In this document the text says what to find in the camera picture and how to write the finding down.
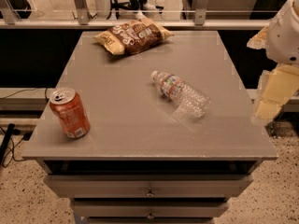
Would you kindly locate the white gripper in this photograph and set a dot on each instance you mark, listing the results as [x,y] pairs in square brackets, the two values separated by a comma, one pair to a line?
[284,36]

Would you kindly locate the red coke can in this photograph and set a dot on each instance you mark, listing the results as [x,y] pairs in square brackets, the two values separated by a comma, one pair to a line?
[66,104]

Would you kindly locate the clear plastic water bottle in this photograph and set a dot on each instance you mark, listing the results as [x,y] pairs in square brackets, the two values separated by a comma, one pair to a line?
[190,102]

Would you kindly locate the brown chip bag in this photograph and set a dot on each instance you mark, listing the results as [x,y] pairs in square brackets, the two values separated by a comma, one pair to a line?
[132,37]

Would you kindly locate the top drawer with knob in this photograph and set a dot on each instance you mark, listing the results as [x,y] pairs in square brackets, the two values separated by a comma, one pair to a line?
[148,186]

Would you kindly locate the drawer with knob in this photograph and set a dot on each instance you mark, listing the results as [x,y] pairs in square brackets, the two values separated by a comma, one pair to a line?
[148,186]
[149,208]

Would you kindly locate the lower drawer with knob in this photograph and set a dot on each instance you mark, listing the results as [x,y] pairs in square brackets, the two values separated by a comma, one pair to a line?
[149,208]

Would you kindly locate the metal railing with posts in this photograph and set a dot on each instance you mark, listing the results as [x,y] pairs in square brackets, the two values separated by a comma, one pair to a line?
[101,14]

